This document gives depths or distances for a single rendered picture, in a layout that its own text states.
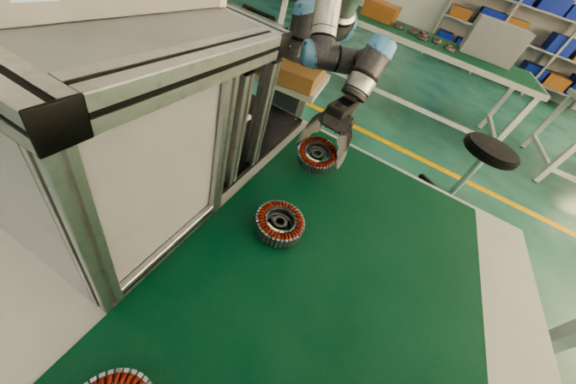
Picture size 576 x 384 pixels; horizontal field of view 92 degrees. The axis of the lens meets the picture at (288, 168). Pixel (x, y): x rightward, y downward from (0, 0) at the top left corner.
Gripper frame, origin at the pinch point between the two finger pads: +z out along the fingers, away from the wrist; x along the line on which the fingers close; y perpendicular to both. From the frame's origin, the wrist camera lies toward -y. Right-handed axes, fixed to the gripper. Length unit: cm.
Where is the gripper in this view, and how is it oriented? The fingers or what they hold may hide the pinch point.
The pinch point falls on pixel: (315, 155)
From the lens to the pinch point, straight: 76.8
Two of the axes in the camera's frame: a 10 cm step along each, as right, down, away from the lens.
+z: -4.9, 8.5, 1.6
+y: 3.0, -0.1, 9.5
